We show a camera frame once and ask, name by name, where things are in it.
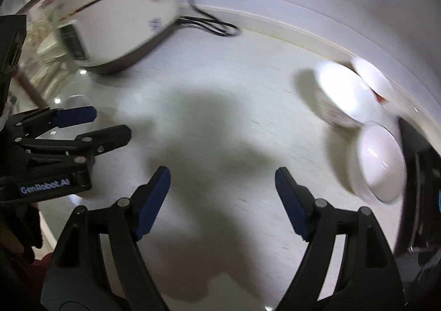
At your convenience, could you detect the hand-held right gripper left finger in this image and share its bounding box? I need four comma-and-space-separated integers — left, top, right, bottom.
41, 166, 172, 311

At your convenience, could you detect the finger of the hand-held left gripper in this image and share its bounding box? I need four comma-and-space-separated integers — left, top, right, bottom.
7, 106, 98, 141
14, 124, 132, 163

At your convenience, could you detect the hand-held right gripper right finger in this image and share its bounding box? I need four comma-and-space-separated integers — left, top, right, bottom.
275, 166, 404, 311

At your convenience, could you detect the green-rimmed white bowl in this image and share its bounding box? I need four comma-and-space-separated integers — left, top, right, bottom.
346, 121, 407, 204

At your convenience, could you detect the white floral bowl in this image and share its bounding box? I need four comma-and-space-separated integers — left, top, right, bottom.
313, 60, 381, 129

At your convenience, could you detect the red-banded white bowl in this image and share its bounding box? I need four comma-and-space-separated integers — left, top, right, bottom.
351, 56, 397, 107

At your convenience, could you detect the dark red clothing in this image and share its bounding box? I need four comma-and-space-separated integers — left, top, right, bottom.
33, 252, 56, 311

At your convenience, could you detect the cream rice cooker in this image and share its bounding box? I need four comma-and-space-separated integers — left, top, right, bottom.
22, 0, 180, 75

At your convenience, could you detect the black glass gas stove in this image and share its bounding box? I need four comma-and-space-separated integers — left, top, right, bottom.
393, 118, 441, 311

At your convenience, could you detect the dark wooden frame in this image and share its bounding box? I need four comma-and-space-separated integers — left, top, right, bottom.
12, 66, 50, 110

